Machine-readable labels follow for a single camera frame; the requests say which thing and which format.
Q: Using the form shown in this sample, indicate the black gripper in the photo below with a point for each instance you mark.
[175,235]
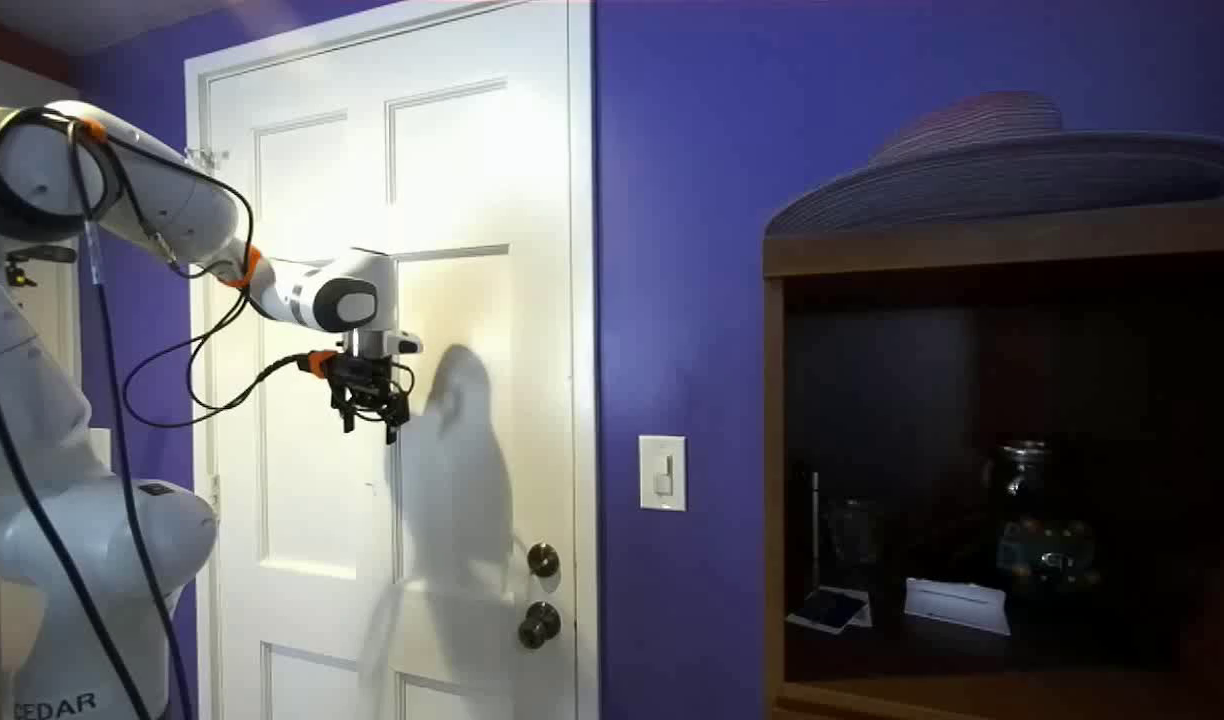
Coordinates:
[371,376]

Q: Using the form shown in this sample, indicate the purple wide-brim hat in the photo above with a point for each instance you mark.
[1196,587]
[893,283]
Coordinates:
[1015,175]

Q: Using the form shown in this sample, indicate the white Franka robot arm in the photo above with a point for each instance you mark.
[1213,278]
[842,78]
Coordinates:
[54,532]

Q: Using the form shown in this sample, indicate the white panel door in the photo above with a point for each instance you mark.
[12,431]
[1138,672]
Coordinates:
[465,175]

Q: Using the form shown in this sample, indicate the dark brass door knob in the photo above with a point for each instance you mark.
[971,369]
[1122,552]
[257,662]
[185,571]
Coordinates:
[537,625]

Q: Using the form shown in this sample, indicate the metal door hinge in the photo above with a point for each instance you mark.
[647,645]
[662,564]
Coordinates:
[207,157]

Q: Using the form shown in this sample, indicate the brass deadbolt lock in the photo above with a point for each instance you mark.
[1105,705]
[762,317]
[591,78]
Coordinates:
[543,563]

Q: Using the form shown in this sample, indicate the clear drinking glass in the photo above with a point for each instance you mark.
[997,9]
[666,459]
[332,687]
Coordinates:
[852,532]

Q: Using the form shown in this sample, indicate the small flat dark device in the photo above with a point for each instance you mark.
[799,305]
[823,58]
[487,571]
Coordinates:
[830,611]

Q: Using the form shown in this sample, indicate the brown wooden cabinet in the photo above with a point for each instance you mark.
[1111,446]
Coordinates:
[984,247]

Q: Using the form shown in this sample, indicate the glass jar with marbles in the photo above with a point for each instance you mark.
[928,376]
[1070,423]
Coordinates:
[1037,532]

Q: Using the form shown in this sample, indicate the white light switch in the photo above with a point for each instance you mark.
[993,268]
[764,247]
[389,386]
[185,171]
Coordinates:
[662,474]

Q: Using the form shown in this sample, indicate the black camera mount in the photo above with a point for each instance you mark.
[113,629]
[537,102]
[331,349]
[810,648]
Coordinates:
[35,252]

